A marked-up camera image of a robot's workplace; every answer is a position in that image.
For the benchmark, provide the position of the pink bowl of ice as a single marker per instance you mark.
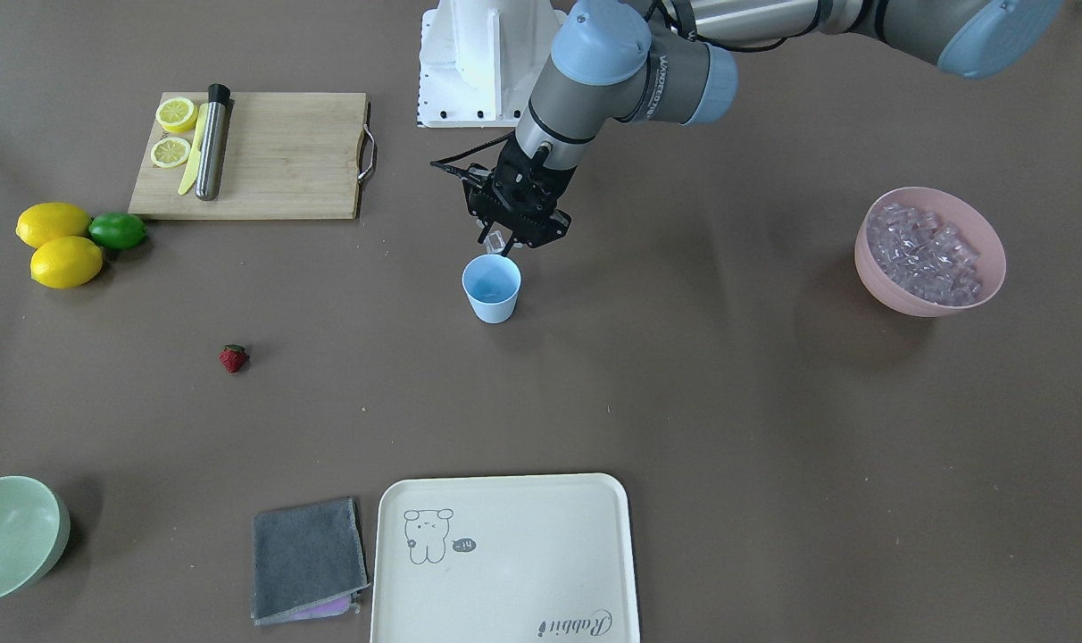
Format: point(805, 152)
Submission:
point(926, 253)

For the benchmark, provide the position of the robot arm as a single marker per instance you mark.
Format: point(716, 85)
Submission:
point(672, 61)

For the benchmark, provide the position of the grey folded cloth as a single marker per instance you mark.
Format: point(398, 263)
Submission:
point(308, 562)

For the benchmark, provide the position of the lower lemon half slice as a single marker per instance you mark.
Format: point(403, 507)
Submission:
point(170, 152)

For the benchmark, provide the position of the yellow plastic knife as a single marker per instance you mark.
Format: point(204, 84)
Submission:
point(190, 174)

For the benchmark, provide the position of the cream rabbit tray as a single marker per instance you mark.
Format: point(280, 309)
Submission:
point(533, 558)

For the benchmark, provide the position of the whole lemon near board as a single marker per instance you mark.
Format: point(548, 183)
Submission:
point(49, 221)

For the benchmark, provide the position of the light blue cup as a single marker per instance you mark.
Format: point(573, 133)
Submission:
point(491, 283)

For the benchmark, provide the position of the bamboo cutting board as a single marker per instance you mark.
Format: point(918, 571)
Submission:
point(288, 155)

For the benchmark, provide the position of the clear ice cube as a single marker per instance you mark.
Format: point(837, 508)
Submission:
point(494, 242)

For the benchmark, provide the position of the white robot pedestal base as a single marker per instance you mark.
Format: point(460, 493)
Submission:
point(479, 60)

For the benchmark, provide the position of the lemon half slice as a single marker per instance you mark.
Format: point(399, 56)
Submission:
point(170, 152)
point(177, 114)

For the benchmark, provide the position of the upper lemon half slice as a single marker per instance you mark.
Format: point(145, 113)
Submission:
point(177, 114)

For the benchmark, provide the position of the whole lemon outer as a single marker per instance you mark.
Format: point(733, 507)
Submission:
point(66, 262)

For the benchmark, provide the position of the red strawberry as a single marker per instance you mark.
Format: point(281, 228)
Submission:
point(233, 358)

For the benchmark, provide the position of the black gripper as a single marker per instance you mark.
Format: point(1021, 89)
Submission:
point(509, 169)

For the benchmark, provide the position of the green lime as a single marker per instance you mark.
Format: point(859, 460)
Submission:
point(117, 231)

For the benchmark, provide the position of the mint green bowl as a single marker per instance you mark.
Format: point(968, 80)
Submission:
point(35, 527)

